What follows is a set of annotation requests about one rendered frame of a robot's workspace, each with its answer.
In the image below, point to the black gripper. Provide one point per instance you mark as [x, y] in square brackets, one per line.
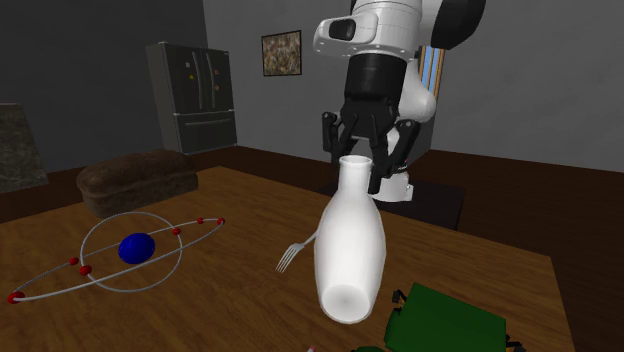
[375, 83]

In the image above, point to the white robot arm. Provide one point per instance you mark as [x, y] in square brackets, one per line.
[390, 24]

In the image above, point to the dark robot stand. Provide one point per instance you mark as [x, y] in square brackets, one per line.
[434, 204]

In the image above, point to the white bottle vase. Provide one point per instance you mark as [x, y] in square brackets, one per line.
[348, 244]

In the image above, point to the silver fork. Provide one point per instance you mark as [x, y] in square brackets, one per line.
[290, 256]

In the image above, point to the black double-door fridge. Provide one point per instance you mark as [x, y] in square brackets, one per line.
[200, 97]

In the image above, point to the green box with black parts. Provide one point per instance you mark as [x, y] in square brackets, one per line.
[438, 326]

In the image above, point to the small green round thing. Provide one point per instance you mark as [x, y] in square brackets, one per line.
[368, 349]

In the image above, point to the brown bread loaf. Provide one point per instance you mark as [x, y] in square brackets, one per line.
[136, 180]

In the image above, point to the atom model with blue ball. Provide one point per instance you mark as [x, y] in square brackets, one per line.
[136, 247]

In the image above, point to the grey stone counter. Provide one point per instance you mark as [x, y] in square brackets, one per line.
[17, 151]

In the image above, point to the window with wooden frame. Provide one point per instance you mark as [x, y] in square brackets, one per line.
[431, 68]

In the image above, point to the framed brown wall picture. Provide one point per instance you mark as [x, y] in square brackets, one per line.
[281, 53]

